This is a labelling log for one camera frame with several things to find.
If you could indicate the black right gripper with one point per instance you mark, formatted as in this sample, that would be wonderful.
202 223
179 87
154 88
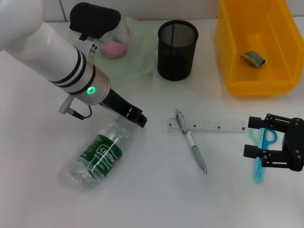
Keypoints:
295 145

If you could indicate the pink toy peach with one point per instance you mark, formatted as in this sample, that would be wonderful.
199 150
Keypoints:
114 50

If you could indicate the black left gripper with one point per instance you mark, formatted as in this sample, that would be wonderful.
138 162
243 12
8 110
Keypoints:
121 104

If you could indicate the transparent plastic ruler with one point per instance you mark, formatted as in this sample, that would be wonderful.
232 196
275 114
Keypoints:
209 125

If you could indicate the teal and blue scissors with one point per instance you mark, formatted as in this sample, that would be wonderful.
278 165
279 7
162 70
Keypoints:
266 140

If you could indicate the grey and white pen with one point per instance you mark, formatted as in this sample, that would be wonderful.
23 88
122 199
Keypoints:
195 147

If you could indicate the pale green glass fruit plate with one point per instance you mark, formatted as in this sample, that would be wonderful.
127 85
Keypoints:
140 59

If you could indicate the yellow plastic bin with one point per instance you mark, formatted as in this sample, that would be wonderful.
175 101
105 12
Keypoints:
256 78

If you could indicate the black mesh pen holder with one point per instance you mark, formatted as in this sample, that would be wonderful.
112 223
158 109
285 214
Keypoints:
177 59

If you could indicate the clear water bottle green label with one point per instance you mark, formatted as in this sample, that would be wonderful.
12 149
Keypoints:
104 154

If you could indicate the green plastic wrapper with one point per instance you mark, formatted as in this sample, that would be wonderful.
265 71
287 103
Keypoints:
253 59

